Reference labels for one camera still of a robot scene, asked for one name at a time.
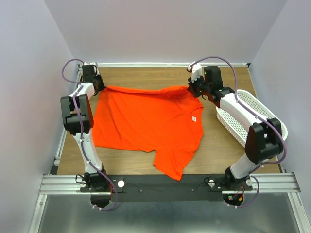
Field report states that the left white knob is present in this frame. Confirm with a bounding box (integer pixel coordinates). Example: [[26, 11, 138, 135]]
[[117, 180, 125, 188]]

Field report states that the back aluminium edge strip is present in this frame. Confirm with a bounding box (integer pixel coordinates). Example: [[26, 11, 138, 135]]
[[97, 62, 249, 67]]

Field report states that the orange t shirt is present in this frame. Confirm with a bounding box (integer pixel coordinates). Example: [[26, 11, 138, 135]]
[[92, 86, 204, 181]]

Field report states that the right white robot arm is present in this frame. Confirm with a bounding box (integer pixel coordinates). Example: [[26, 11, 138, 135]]
[[187, 64, 286, 190]]

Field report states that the white plastic basket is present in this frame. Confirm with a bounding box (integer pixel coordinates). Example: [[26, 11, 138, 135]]
[[216, 89, 276, 146]]

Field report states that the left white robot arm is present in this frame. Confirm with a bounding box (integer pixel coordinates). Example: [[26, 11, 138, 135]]
[[60, 62, 109, 192]]

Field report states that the aluminium frame rail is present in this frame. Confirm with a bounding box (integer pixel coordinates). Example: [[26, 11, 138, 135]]
[[39, 173, 301, 195]]

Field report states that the right white knob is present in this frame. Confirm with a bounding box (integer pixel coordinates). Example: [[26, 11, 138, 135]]
[[208, 179, 216, 187]]

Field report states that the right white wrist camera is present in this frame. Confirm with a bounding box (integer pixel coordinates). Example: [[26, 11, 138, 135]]
[[187, 62, 203, 83]]

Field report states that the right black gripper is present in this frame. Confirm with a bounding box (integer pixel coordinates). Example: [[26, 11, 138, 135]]
[[188, 73, 210, 99]]

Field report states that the left aluminium side rail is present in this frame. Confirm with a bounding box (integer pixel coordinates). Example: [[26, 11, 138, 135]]
[[47, 65, 82, 175]]

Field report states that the white knob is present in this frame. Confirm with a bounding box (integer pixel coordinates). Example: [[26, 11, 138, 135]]
[[208, 179, 216, 187], [117, 180, 125, 188]]

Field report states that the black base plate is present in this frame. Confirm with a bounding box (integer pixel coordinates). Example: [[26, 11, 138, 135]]
[[81, 174, 252, 207]]

